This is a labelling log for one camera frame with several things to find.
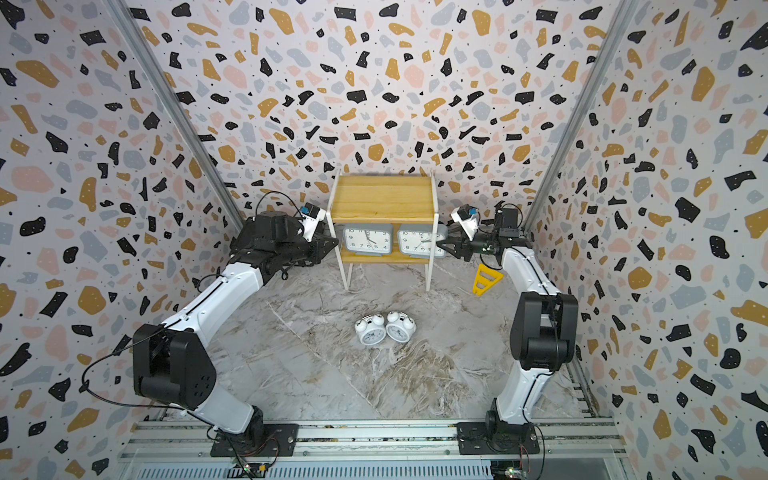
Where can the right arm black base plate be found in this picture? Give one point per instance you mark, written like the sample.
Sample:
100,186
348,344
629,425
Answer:
480,438

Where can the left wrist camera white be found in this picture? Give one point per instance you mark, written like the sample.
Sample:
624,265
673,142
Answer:
311,217

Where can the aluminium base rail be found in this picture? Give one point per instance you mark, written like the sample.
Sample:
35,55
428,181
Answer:
581,448

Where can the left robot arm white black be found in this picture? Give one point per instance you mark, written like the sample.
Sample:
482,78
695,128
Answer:
171,363

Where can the white twin-bell clock left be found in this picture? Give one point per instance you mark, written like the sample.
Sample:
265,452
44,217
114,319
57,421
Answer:
371,330

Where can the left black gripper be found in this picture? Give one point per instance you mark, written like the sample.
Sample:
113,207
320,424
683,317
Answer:
316,244

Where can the white twin-bell clock right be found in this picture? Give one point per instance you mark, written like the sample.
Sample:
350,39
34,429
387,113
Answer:
399,326

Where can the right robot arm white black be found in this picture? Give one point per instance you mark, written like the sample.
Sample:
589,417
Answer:
543,331

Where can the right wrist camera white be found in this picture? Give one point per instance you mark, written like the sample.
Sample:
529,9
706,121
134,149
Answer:
468,218

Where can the yellow plastic triangle tool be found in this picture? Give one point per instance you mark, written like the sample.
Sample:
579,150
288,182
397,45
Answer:
485,279

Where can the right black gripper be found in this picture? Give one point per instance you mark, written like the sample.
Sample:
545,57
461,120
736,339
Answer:
461,247

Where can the wooden two-tier shelf white frame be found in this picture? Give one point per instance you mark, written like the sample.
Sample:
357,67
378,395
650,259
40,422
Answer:
393,200

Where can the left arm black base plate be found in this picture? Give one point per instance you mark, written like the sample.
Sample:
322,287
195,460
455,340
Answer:
270,440

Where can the grey square alarm clock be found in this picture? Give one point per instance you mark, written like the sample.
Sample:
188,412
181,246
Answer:
414,240
368,239

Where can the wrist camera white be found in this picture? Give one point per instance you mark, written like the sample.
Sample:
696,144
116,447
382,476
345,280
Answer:
311,217
468,218

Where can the white twin-bell clock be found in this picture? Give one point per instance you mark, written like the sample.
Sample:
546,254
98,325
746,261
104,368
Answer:
399,326
371,330

